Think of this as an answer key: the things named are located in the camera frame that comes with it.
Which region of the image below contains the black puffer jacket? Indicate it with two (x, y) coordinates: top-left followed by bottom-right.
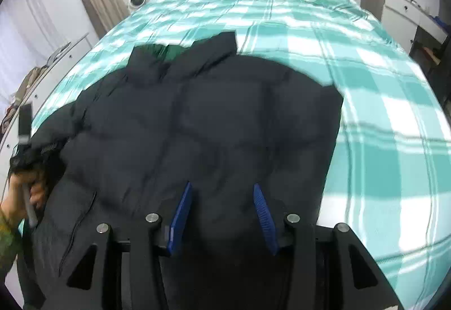
(9, 32), (344, 310)

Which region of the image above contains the person's left hand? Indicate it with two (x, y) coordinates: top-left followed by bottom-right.
(2, 171), (47, 222)

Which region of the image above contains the beige clothes pile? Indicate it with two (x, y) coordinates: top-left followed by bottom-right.
(14, 66), (47, 96)

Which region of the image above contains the white sheer curtain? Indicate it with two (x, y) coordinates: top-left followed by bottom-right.
(0, 0), (89, 99)

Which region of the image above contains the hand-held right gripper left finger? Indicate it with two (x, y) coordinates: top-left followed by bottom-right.
(65, 181), (194, 310)

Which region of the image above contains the green plaid bedsheet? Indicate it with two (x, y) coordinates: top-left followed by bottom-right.
(30, 0), (449, 310)

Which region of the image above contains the colourful clothes pile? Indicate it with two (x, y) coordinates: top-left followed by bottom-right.
(0, 104), (18, 132)

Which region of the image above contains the dark chair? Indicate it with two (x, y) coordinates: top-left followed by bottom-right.
(410, 26), (445, 75)

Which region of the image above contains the low white drawer cabinet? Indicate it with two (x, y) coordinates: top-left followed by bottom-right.
(0, 33), (90, 156)

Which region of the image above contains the person's left forearm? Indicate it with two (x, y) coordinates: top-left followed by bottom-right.
(0, 206), (23, 282)

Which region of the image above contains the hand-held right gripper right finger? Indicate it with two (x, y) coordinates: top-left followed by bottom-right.
(253, 183), (381, 310)

